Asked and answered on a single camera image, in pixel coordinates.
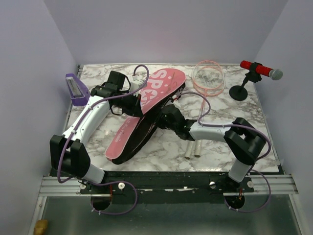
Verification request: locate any black base frame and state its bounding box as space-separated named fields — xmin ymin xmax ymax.
xmin=48 ymin=168 xmax=255 ymax=206

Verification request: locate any purple wedge device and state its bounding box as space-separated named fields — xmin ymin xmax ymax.
xmin=66 ymin=73 xmax=90 ymax=107

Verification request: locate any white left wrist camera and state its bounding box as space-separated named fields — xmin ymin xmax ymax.
xmin=130 ymin=79 xmax=146 ymax=95

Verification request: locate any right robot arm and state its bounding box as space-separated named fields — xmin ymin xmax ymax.
xmin=156 ymin=105 xmax=270 ymax=192

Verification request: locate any brass fitting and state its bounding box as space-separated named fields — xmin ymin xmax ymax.
xmin=33 ymin=219 xmax=48 ymax=235

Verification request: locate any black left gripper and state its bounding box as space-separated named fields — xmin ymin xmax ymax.
xmin=114 ymin=91 xmax=144 ymax=118

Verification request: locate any aluminium rail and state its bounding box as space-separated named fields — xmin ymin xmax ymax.
xmin=39 ymin=175 xmax=298 ymax=197

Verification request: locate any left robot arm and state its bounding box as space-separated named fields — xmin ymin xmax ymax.
xmin=49 ymin=71 xmax=148 ymax=193

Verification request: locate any red microphone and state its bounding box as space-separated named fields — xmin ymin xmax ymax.
xmin=240 ymin=60 xmax=283 ymax=80

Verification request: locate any pink racket bag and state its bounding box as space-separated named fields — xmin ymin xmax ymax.
xmin=105 ymin=68 xmax=186 ymax=165

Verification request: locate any pink badminton racket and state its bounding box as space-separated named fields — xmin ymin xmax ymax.
xmin=184 ymin=60 xmax=225 ymax=159

